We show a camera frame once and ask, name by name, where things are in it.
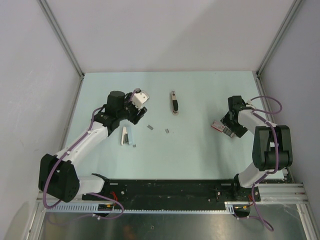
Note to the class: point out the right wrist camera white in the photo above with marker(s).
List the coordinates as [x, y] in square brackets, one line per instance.
[249, 103]

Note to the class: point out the black silver stapler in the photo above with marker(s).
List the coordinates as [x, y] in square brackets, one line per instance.
[174, 103]

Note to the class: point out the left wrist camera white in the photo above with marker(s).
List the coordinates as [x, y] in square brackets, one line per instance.
[139, 98]

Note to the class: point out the front aluminium rail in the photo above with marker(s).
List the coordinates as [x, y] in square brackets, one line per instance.
[277, 192]

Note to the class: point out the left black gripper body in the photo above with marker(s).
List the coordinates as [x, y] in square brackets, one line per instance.
[130, 111]

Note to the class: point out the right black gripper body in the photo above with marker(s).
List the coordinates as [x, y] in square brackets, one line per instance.
[237, 128]

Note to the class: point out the left aluminium frame post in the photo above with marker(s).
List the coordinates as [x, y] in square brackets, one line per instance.
[51, 19]

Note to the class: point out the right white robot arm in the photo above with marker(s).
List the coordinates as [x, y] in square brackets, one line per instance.
[272, 143]

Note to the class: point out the right aluminium frame post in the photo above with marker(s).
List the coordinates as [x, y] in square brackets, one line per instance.
[280, 34]

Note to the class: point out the right aluminium side rail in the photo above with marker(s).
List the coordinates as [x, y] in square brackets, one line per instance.
[269, 105]

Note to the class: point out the aluminium frame post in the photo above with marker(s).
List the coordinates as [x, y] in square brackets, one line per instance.
[280, 34]
[51, 19]

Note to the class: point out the red white staple box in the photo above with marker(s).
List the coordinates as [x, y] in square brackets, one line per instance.
[220, 127]

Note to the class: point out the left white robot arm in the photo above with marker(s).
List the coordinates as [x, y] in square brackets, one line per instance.
[58, 175]

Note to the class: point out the grey cable duct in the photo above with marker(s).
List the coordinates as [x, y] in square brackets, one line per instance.
[104, 208]

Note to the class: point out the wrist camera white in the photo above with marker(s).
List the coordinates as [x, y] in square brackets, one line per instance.
[249, 103]
[139, 98]

